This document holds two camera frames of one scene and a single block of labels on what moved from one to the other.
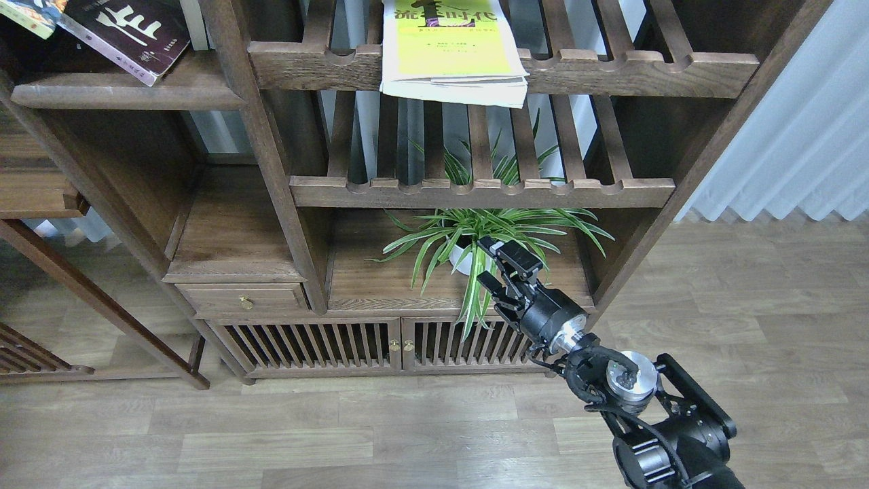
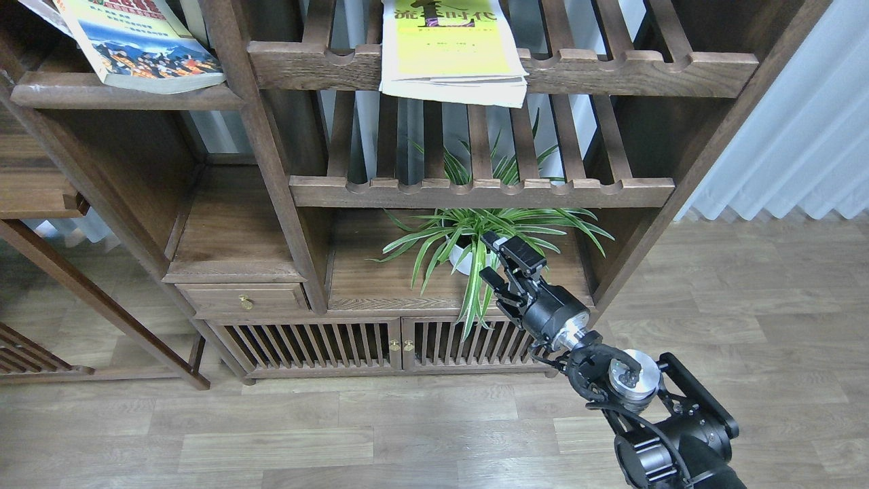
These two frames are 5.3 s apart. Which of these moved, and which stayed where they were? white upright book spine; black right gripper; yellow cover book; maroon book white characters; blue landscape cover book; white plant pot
Moved: maroon book white characters; blue landscape cover book
Stayed: yellow cover book; white upright book spine; black right gripper; white plant pot
